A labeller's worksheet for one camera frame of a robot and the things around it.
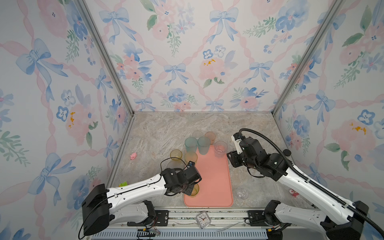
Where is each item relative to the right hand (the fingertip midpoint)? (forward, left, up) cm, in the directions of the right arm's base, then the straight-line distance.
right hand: (229, 153), depth 74 cm
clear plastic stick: (-29, +2, -21) cm, 36 cm away
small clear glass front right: (-14, -9, -20) cm, 26 cm away
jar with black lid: (+7, -36, -11) cm, 39 cm away
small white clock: (-26, +13, -18) cm, 34 cm away
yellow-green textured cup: (+5, +20, -13) cm, 25 cm away
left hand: (-12, +20, -13) cm, 26 cm away
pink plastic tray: (-10, +6, -24) cm, 26 cm away
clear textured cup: (+13, +1, -18) cm, 22 cm away
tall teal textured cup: (+12, +20, -11) cm, 26 cm away
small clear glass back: (+23, +16, -16) cm, 33 cm away
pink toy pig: (+7, +56, -18) cm, 60 cm away
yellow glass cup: (+10, +30, -18) cm, 36 cm away
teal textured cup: (+16, +12, -16) cm, 26 cm away
